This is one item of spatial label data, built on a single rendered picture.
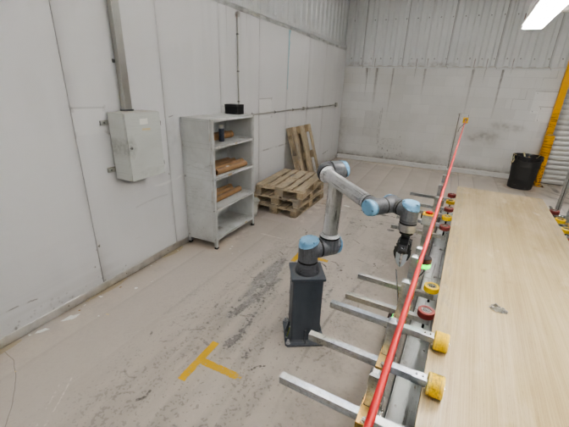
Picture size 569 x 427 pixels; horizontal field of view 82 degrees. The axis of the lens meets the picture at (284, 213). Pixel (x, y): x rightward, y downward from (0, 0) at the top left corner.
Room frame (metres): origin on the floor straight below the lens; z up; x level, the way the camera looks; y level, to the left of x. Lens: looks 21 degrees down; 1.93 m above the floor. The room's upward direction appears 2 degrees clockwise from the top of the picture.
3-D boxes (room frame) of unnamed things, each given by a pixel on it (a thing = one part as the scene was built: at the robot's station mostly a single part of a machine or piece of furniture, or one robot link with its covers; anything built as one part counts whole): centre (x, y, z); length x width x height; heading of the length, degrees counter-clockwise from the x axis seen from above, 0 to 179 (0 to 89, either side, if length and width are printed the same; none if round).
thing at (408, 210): (1.63, -0.66, 1.32); 0.10 x 0.09 x 0.12; 26
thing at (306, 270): (2.20, -0.19, 0.65); 0.19 x 0.19 x 0.10
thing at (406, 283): (1.22, -0.54, 0.93); 0.04 x 0.04 x 0.48; 62
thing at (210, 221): (4.11, 0.83, 0.78); 0.90 x 0.45 x 1.55; 155
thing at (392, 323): (1.00, -0.42, 0.89); 0.04 x 0.04 x 0.48; 62
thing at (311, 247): (2.20, -0.20, 0.79); 0.17 x 0.15 x 0.18; 116
